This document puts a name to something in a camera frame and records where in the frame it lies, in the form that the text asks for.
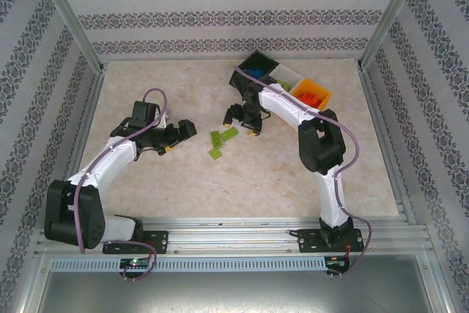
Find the black plastic bin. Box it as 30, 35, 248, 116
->
229, 51, 279, 97

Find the white plastic bin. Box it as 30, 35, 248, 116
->
269, 65, 306, 92

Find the yellow plastic bin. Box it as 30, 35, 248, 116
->
291, 78, 333, 111

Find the small circuit board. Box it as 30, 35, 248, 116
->
119, 257, 150, 269
326, 255, 350, 268

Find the grey metal panel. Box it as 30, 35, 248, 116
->
36, 271, 440, 313

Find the aluminium side rail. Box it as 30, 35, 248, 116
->
358, 65, 432, 233
54, 65, 107, 191

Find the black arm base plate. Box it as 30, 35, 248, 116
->
297, 227, 364, 254
102, 230, 169, 255

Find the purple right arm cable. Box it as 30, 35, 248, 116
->
232, 65, 373, 278

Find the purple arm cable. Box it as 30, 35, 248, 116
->
73, 87, 170, 281
232, 65, 373, 278

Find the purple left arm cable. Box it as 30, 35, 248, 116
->
73, 87, 170, 281

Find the aluminium mounting rail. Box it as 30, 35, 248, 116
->
34, 216, 432, 257

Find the white slotted cable duct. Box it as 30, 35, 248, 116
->
48, 257, 328, 273

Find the aluminium frame post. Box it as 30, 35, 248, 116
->
29, 0, 107, 74
357, 0, 429, 70

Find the aluminium frame beam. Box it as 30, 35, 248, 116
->
417, 254, 455, 313
12, 252, 52, 313

